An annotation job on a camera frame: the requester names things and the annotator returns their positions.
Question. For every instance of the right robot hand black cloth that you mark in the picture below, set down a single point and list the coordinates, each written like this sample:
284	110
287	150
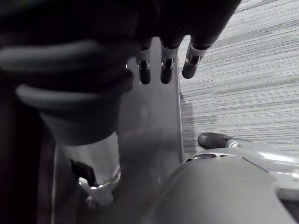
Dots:
98	28

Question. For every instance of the dark robot foot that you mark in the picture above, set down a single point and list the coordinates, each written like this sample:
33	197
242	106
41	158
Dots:
211	140

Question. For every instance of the grey cabinet side panel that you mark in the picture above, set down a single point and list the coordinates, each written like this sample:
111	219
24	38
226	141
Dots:
151	116

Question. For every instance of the silver robot leg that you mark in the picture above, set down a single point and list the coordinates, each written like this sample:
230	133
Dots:
222	186

